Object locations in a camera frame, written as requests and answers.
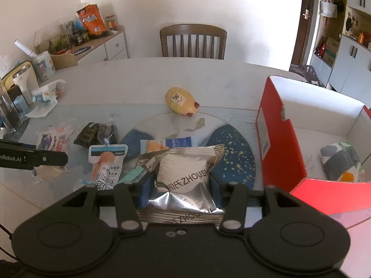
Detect silver foil snack packet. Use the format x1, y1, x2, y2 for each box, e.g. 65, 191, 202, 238
138, 144, 224, 226

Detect chicken breast snack packet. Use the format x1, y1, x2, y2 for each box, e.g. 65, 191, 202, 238
88, 144, 128, 190

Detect blue white snack packet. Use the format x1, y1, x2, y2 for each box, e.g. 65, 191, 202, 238
140, 137, 198, 154

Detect black snack packet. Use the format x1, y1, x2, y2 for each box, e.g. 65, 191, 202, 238
74, 122, 100, 148

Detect clear bag dark contents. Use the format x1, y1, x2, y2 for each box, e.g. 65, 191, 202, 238
97, 119, 118, 146

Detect tissue paper pack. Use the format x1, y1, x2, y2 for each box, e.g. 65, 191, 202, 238
320, 142, 365, 183

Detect yellow pig toy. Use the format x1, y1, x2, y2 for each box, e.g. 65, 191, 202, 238
165, 87, 199, 117

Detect white packet with orange print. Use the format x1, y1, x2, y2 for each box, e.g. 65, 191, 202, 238
36, 124, 75, 154

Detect crumpled white tissue pack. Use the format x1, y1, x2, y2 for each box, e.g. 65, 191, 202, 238
26, 79, 66, 118

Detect red cardboard box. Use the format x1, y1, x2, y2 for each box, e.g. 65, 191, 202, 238
256, 75, 370, 215

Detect white side cabinet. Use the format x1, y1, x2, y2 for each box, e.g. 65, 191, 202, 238
49, 26, 129, 70

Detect orange snack bag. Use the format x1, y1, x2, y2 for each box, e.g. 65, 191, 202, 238
77, 4, 108, 39

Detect far wooden chair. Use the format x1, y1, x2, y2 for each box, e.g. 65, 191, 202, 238
160, 24, 227, 60

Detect brown door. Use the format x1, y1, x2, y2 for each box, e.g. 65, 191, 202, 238
290, 0, 314, 68

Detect hanging grey bag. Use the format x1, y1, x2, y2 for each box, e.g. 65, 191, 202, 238
320, 0, 338, 18

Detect white wall cabinets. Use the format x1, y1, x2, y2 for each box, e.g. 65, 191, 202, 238
310, 0, 370, 105

